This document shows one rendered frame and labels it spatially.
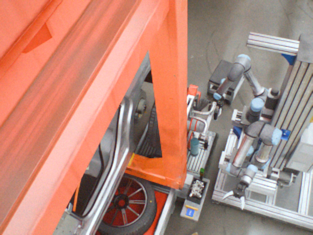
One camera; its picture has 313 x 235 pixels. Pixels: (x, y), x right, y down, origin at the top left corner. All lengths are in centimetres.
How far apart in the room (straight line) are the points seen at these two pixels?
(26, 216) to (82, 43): 46
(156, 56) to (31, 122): 111
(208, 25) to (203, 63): 79
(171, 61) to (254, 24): 385
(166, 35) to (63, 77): 91
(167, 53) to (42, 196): 102
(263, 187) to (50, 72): 255
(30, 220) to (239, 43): 455
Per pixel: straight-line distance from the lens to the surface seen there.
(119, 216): 351
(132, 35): 125
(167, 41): 166
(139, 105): 329
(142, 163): 323
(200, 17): 555
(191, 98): 305
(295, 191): 378
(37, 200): 97
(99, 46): 85
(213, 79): 423
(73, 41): 88
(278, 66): 497
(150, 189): 331
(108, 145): 299
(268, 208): 362
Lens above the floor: 357
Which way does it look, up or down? 56 degrees down
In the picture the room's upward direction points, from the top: 6 degrees counter-clockwise
